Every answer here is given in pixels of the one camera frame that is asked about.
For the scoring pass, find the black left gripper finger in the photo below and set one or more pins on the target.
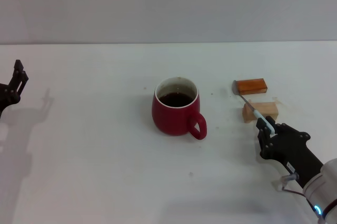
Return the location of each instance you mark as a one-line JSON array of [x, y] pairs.
[[19, 79]]

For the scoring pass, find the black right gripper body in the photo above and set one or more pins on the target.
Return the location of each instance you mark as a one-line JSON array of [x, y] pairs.
[[292, 150]]

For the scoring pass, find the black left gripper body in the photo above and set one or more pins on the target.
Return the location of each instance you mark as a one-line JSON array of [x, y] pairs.
[[8, 95]]

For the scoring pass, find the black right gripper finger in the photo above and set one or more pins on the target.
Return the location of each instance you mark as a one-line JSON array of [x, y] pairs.
[[272, 122], [263, 130]]

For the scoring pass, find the red ceramic coffee cup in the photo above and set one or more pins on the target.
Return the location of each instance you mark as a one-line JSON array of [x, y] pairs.
[[171, 118]]

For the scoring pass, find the light wooden spoon rest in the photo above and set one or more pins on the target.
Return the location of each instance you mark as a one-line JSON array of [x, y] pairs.
[[266, 109]]

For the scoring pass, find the orange-brown wooden block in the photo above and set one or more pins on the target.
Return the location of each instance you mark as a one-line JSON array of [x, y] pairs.
[[252, 86]]

